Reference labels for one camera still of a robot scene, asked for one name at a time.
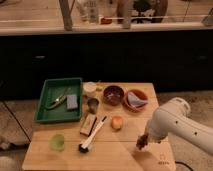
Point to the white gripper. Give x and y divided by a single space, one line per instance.
151 134

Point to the grey cloth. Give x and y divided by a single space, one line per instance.
135 101

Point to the small metal cup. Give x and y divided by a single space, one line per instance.
93 104

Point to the green yellow tongs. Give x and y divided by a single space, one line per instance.
58 101

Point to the orange peach fruit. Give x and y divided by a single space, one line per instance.
116 122

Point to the purple bowl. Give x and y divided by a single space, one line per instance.
113 95

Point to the white cup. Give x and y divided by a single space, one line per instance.
89 89

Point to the green plastic cup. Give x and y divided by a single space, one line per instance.
57 142

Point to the wooden block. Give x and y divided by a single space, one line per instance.
88 125

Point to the green plastic tray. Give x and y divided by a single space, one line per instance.
52 88

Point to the dark cabinet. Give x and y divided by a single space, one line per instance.
170 60

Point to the small yellow object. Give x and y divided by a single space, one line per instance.
99 86

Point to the dark grape bunch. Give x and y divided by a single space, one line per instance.
142 141

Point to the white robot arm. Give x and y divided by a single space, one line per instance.
173 117

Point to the grey sponge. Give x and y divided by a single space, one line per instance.
72 102

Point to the orange bowl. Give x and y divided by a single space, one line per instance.
139 94

